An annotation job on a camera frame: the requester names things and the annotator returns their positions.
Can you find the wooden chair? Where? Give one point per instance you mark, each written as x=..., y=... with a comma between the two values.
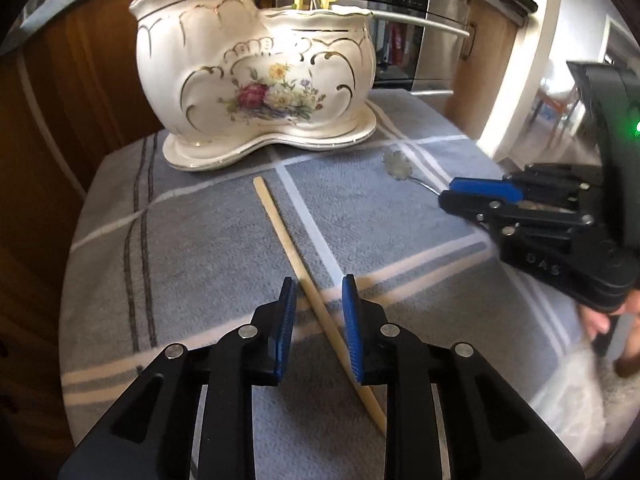
x=552, y=105

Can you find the white blurry cloth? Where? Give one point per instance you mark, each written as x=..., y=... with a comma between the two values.
x=575, y=400

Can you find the narrow wooden cabinet door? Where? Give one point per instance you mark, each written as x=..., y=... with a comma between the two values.
x=492, y=75

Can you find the white ceramic holder tray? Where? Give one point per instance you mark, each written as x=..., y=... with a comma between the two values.
x=200, y=157

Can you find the white floral ceramic utensil holder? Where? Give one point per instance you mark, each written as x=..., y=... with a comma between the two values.
x=210, y=60

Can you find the grey striped cloth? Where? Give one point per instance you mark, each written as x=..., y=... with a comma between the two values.
x=200, y=260

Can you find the stainless steel built-in oven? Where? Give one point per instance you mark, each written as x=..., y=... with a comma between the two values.
x=400, y=0

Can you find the dark wooden side cabinet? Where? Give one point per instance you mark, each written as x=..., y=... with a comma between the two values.
x=65, y=110

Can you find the wooden chopstick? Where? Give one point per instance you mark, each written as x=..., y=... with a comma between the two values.
x=285, y=240

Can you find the person's right hand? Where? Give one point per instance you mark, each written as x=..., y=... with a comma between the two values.
x=597, y=322

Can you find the stainless steel lower oven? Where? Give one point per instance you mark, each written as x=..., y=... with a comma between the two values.
x=425, y=86

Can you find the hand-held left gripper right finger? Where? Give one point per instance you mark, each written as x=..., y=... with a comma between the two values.
x=352, y=330

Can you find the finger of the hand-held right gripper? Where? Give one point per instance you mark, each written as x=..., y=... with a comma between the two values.
x=480, y=187
x=500, y=212

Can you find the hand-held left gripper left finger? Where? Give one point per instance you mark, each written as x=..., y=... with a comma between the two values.
x=285, y=325

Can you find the silver spoon with flower end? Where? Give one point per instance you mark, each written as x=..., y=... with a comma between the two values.
x=397, y=165

